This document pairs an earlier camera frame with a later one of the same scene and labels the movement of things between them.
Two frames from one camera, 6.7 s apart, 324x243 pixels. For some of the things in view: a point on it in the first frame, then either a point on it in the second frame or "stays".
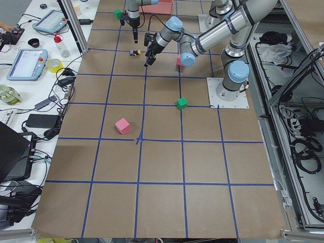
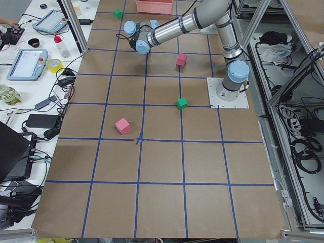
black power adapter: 44,121 stays
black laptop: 16,154 stays
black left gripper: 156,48 -> 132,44
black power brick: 85,21 stays
